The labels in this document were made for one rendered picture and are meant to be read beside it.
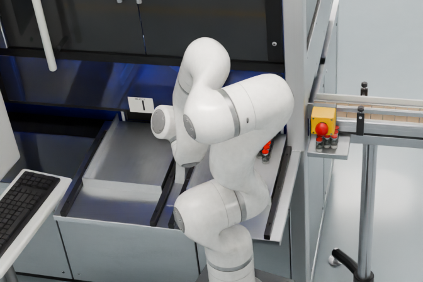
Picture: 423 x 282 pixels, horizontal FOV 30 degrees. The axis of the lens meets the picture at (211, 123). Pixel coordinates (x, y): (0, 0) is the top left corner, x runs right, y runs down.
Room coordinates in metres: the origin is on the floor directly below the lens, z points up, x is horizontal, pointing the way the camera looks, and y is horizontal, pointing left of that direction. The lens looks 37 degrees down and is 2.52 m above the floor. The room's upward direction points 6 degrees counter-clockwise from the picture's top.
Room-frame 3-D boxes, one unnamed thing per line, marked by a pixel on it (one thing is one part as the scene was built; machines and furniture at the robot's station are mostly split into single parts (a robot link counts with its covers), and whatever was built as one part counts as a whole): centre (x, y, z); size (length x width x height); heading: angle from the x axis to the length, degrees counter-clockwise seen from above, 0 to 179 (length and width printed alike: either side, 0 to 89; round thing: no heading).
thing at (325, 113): (1.95, -0.35, 1.00); 0.08 x 0.07 x 0.07; 163
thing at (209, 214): (1.37, 0.02, 1.16); 0.19 x 0.12 x 0.24; 112
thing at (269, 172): (1.91, -0.08, 0.90); 0.34 x 0.26 x 0.04; 163
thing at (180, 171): (1.82, 0.13, 0.91); 0.14 x 0.03 x 0.06; 163
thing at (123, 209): (1.89, 0.11, 0.87); 0.70 x 0.48 x 0.02; 73
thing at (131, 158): (2.01, 0.25, 0.90); 0.34 x 0.26 x 0.04; 163
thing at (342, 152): (1.98, -0.38, 0.87); 0.14 x 0.13 x 0.02; 163
